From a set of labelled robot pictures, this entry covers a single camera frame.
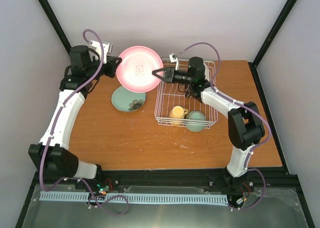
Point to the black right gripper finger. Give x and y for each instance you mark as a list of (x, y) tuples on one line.
[(159, 71), (160, 76)]

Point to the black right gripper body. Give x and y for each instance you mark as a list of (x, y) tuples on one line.
[(170, 76)]

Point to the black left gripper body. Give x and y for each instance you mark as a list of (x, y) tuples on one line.
[(109, 72)]

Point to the pink bear plate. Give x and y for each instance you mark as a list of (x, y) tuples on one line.
[(135, 70)]

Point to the green flower plate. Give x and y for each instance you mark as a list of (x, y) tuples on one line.
[(127, 101)]

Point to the yellow mug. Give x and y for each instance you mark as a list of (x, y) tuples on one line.
[(176, 115)]

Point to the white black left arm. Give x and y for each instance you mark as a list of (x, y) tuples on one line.
[(51, 155)]

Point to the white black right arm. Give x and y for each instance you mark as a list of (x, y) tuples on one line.
[(245, 125)]

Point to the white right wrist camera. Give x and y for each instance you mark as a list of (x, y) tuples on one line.
[(174, 59)]

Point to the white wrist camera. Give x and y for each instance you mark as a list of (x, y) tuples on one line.
[(174, 59), (103, 49)]

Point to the white wire dish rack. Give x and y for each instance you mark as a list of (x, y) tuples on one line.
[(170, 95)]

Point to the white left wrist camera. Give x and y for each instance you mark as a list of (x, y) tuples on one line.
[(103, 49)]

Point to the black left frame post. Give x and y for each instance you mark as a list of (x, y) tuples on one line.
[(55, 24)]

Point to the black frame post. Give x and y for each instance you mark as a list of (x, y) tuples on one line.
[(285, 11), (55, 24)]

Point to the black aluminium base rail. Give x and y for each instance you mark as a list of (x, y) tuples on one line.
[(208, 179)]

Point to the light blue cable duct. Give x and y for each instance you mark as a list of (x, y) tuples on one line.
[(149, 199)]

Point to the black right frame post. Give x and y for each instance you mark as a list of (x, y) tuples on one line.
[(285, 11)]

